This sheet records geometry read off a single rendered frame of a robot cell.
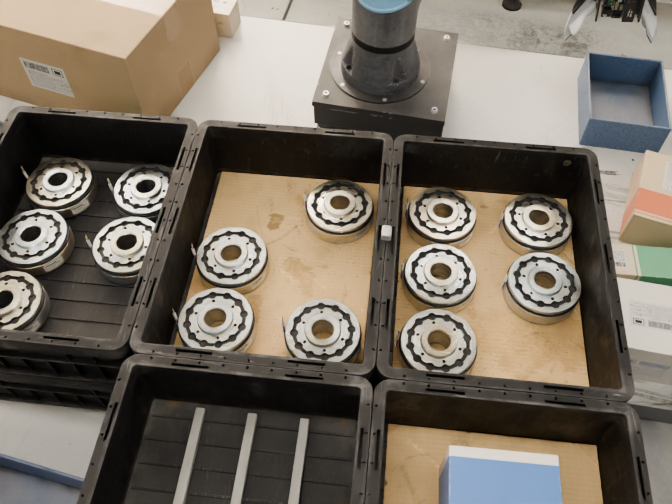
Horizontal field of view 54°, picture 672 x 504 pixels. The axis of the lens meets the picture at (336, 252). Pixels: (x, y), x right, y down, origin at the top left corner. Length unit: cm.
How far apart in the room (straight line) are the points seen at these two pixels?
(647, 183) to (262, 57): 83
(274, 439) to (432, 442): 20
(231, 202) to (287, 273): 17
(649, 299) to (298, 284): 53
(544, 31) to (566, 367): 208
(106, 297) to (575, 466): 67
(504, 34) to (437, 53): 147
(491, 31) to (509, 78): 133
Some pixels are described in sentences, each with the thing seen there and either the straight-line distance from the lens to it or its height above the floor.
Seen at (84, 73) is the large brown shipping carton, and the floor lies 84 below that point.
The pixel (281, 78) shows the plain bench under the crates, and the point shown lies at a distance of 146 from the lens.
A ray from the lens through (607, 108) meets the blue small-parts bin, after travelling 149.
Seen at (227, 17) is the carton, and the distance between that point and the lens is 155.
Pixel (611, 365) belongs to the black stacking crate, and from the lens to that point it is 88.
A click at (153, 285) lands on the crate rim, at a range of 89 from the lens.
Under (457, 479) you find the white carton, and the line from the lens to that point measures 76.
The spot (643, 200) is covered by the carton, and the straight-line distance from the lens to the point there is 124.
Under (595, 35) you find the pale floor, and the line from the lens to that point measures 292.
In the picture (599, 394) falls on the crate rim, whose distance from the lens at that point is 83.
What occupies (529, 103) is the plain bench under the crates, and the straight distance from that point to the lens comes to 145.
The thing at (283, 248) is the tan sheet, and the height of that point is 83.
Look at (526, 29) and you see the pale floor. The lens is 287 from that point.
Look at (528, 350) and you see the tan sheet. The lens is 94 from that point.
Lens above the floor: 164
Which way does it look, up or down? 55 degrees down
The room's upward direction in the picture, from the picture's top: straight up
